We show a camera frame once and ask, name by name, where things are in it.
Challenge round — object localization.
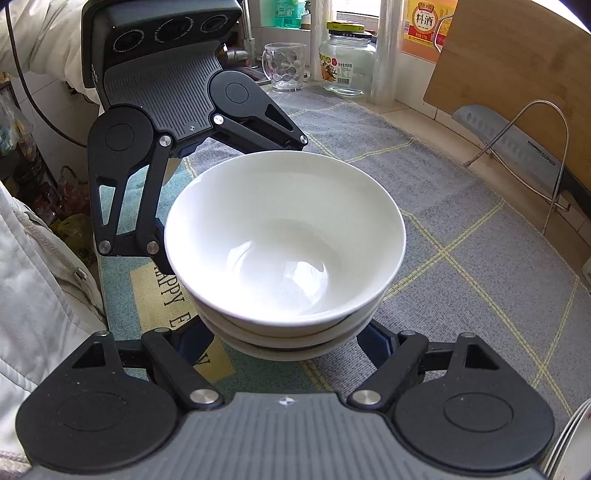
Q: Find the metal wire rack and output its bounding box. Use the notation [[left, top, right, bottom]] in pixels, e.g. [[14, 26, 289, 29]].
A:
[[464, 99, 573, 236]]

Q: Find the window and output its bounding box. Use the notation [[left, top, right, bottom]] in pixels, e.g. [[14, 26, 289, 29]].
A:
[[259, 0, 407, 33]]

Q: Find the tall clear plastic roll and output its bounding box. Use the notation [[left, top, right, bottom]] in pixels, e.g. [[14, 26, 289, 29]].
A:
[[372, 0, 407, 104]]

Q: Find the grey green checked cloth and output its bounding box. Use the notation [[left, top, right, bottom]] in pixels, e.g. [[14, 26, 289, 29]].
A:
[[97, 85, 591, 407]]

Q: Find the yellow cooking wine bottle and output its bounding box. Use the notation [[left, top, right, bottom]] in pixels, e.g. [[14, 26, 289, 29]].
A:
[[402, 0, 458, 63]]

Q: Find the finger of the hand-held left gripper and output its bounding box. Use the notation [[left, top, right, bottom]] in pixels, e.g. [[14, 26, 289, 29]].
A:
[[210, 85, 310, 155], [88, 133, 178, 275]]

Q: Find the metal faucet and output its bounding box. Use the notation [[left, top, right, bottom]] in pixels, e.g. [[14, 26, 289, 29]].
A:
[[224, 0, 259, 70]]

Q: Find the green detergent bottle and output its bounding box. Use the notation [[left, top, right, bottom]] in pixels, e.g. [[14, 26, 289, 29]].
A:
[[272, 0, 301, 27]]

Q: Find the green-lidded glass jar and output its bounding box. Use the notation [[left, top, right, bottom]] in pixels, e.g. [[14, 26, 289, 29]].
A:
[[318, 21, 377, 97]]

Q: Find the black-handled kitchen knife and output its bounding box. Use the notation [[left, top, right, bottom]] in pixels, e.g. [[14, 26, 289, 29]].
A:
[[451, 104, 591, 204]]

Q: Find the person's left forearm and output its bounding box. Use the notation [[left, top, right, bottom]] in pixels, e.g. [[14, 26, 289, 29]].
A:
[[0, 0, 86, 100]]

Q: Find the white floral bowl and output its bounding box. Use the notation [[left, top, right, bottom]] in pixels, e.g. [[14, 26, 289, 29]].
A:
[[201, 314, 376, 363], [164, 150, 407, 333], [193, 277, 389, 346]]

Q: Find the clear glass mug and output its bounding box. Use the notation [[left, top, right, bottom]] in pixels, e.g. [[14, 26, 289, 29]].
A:
[[262, 42, 308, 93]]

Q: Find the black cable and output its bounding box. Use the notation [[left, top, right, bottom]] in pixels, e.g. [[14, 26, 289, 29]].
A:
[[4, 0, 90, 145]]

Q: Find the white jacket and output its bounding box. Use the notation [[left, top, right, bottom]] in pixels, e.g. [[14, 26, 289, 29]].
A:
[[0, 182, 112, 467]]

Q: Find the bamboo cutting board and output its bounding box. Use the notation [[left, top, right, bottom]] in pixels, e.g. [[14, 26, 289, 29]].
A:
[[424, 0, 591, 185]]

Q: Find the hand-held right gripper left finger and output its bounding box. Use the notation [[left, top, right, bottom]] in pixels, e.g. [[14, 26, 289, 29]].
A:
[[71, 323, 225, 411]]

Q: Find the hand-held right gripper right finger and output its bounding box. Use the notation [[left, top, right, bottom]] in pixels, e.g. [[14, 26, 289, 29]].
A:
[[347, 320, 502, 411]]

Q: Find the short clear plastic roll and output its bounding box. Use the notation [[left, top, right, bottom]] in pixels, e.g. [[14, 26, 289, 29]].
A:
[[310, 0, 329, 81]]

